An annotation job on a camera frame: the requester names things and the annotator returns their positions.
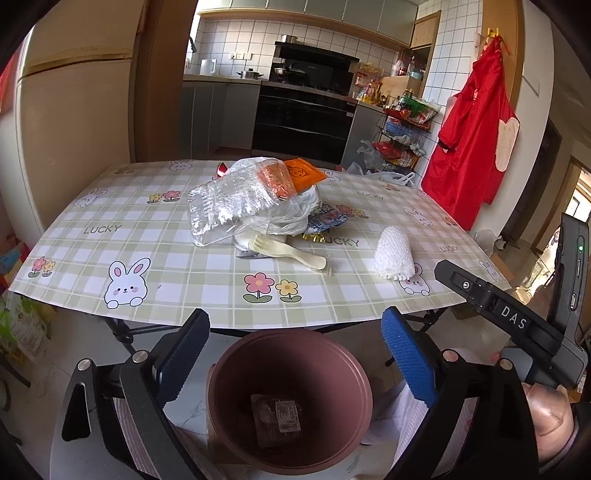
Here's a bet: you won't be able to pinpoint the brown plastic trash bin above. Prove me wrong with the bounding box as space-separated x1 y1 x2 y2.
207 329 373 475

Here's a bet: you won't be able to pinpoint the white foam net sleeve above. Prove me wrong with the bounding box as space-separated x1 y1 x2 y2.
375 226 415 280

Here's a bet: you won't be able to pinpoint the dark wrapper in bin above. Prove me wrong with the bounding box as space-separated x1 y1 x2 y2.
250 394 303 449

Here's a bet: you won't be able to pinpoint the checkered bunny tablecloth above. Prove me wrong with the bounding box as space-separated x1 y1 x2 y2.
11 160 509 330

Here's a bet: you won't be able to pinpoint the person's right hand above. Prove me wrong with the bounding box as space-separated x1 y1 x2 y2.
522 383 576 464

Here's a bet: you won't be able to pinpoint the gold foil wrapper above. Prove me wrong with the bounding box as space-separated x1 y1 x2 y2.
301 232 329 243

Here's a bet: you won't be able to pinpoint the white plastic bag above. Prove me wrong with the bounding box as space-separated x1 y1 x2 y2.
346 162 415 186
223 157 321 236

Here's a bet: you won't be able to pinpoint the crushed red soda can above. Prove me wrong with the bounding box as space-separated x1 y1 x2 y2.
215 162 228 178

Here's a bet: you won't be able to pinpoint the grey kitchen base cabinets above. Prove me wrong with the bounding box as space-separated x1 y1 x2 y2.
177 75 262 160

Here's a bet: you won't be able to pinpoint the wire storage rack with snacks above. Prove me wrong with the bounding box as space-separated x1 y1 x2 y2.
370 89 441 171

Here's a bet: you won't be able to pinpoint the clear plastic clamshell container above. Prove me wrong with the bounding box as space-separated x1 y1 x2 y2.
187 157 297 247

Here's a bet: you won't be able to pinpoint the red hanging apron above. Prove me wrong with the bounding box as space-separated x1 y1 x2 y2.
422 35 520 230

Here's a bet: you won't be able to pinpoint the white electric kettle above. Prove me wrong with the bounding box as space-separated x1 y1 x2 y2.
199 58 217 76

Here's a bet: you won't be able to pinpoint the blue snack wrapper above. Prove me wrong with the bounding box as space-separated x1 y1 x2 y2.
304 203 348 234

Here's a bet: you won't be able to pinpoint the steel cooking pot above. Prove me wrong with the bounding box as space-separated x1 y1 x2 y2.
236 68 263 80

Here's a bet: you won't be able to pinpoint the orange snack packet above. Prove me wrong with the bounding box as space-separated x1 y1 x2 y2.
284 158 327 193

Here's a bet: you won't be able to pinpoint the cream plastic spork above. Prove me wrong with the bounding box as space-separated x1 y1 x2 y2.
249 235 328 271

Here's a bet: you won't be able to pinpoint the white plastic bag on floor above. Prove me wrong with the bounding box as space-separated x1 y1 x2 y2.
346 162 415 186

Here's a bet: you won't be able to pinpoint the black stove oven unit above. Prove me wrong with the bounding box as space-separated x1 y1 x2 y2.
252 41 360 165

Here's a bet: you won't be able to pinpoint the beige refrigerator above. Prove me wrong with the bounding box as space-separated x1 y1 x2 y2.
1 1 144 247

